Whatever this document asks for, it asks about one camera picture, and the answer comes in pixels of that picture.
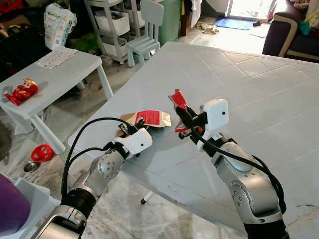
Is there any white diaper pack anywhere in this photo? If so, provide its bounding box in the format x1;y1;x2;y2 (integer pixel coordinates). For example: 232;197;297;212
44;2;78;50

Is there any white hanging cloth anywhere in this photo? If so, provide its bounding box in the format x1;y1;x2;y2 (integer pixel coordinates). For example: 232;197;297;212
190;0;203;28

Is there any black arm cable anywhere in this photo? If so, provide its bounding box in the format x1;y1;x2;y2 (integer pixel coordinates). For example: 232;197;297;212
61;118;135;200
189;129;287;215

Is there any red toy figure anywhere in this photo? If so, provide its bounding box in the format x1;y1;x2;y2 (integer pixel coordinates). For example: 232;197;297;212
4;78;39;106

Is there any small red snack wrapper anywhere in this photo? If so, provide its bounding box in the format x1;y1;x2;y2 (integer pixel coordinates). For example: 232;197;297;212
168;89;188;111

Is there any red round toy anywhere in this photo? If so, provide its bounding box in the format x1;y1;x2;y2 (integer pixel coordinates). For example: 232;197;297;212
31;144;54;163

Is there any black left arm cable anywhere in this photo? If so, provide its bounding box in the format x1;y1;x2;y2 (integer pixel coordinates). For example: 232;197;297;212
61;118;135;200

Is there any large white plastic table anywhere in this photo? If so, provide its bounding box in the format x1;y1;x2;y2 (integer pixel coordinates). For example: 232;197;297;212
67;41;319;239

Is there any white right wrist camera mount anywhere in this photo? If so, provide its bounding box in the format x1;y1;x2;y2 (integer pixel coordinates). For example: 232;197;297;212
201;99;230;132

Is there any printed paper sheet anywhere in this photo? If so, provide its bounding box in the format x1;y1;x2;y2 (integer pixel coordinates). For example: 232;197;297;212
36;47;79;69

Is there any crumpled beige cloth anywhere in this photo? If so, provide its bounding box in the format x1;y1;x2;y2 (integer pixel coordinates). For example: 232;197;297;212
195;21;220;34

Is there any small metal bowl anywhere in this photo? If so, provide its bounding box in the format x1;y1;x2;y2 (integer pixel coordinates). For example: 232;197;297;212
23;160;40;173

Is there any teal cloth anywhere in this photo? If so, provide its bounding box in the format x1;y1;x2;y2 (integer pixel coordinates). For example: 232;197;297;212
299;20;312;35

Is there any red and tan wrapper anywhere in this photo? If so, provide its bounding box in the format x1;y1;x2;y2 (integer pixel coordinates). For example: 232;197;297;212
120;110;171;129

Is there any grey storage trolley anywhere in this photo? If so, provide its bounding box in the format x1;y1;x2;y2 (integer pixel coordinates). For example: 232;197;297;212
84;0;131;64
122;0;148;30

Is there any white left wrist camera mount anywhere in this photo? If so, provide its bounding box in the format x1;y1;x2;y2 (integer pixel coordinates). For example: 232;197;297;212
118;128;153;156

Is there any green rubbish bin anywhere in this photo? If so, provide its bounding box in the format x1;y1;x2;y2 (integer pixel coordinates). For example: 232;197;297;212
159;0;182;44

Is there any pale child chair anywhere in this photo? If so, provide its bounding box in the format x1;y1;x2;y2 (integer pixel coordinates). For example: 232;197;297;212
127;0;165;68

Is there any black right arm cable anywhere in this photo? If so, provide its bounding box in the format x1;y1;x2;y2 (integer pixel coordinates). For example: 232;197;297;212
189;129;287;215

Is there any small white plastic table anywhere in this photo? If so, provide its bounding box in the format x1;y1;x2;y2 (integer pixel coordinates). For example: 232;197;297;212
0;49;114;155

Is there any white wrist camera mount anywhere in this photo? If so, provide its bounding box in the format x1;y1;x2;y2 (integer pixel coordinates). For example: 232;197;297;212
201;99;230;132
118;128;153;156

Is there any white plastic stool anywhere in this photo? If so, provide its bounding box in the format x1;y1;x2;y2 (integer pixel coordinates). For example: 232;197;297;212
0;172;60;239

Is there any purple sofa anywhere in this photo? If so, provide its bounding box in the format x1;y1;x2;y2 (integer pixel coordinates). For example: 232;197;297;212
263;0;319;61

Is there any green toy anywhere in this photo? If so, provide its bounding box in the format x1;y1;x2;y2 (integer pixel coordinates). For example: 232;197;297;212
75;32;100;54

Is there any purple rounded object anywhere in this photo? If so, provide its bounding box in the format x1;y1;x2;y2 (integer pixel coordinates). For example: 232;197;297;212
0;173;31;237

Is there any blue door mat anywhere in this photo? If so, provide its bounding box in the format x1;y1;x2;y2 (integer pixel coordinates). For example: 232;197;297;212
214;16;254;30

